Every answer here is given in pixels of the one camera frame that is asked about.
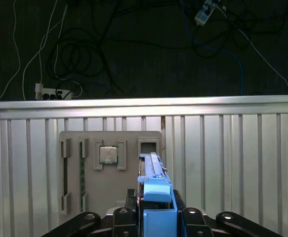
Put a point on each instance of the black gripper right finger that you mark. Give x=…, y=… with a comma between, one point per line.
x=195, y=222

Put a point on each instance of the white power strip blue sockets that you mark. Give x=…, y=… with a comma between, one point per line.
x=203, y=16

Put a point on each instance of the silver CPU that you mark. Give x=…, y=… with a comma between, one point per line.
x=109, y=155

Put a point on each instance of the hard disk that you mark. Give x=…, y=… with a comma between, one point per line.
x=156, y=195

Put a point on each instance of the white power strip black plugs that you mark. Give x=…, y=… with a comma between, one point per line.
x=42, y=91

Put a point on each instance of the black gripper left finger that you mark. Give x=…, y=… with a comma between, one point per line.
x=124, y=222

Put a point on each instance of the grey parts rack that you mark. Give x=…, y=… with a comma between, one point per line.
x=109, y=187

